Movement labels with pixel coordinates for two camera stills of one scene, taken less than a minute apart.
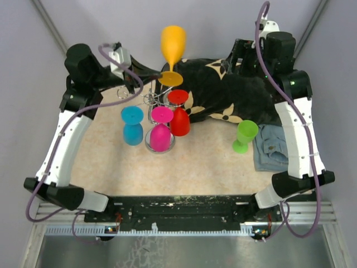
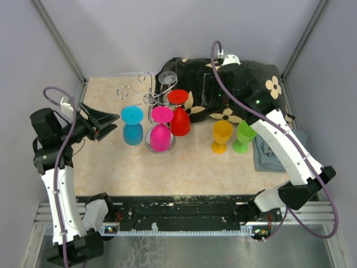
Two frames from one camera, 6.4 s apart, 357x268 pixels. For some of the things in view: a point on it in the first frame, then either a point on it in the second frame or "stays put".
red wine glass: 180,125 stays put
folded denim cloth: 270,149 stays put
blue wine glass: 133,116 stays put
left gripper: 145,71 -> 96,119
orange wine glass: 173,43 -> 222,130
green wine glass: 246,130 stays put
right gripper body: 250,66 -> 218,97
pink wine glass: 160,139 stays put
